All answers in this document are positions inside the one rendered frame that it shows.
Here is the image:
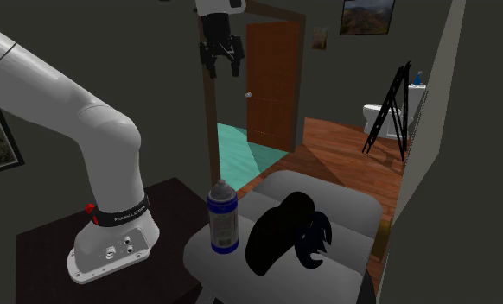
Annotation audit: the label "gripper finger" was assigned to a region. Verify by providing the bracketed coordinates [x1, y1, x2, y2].
[228, 35, 245, 79]
[199, 41, 219, 80]

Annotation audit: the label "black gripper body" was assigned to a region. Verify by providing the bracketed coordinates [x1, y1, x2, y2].
[200, 12, 237, 57]

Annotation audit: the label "brown wooden door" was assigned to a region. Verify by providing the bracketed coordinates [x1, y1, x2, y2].
[197, 0, 308, 187]

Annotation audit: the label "white toilet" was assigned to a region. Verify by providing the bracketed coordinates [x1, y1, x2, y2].
[362, 71, 428, 142]

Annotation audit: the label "grey spray can blue bands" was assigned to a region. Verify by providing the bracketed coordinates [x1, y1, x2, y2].
[207, 178, 240, 256]

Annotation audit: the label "dark robot stand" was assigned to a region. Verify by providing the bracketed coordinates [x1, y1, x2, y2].
[15, 176, 213, 304]

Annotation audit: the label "black folding ladder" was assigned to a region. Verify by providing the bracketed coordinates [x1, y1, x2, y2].
[361, 60, 413, 162]

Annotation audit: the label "black rounded object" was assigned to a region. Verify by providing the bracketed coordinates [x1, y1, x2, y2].
[244, 191, 319, 278]

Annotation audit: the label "grey sofa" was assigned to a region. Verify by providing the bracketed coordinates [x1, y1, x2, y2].
[182, 169, 384, 304]

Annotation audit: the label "dark blue clawed figure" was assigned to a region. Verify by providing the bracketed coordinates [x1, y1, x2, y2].
[295, 210, 334, 271]

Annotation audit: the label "small wall picture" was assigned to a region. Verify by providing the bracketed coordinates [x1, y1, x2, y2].
[311, 26, 330, 52]

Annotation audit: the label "large landscape wall picture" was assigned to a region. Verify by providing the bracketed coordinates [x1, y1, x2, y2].
[339, 0, 396, 36]

